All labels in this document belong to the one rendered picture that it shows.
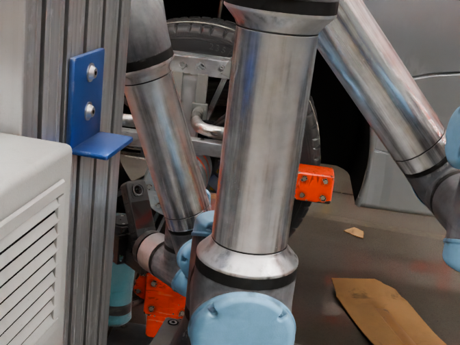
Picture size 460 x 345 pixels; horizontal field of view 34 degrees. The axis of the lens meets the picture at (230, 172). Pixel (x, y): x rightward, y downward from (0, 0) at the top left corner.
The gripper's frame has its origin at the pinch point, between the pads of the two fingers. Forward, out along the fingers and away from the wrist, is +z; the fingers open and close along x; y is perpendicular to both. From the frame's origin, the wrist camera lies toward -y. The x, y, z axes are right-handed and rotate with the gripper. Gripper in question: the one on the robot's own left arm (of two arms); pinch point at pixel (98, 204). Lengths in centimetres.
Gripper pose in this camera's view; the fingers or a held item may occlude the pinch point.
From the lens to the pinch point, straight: 158.0
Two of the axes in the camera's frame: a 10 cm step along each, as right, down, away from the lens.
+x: 7.6, -1.1, 6.4
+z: -6.4, -3.0, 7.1
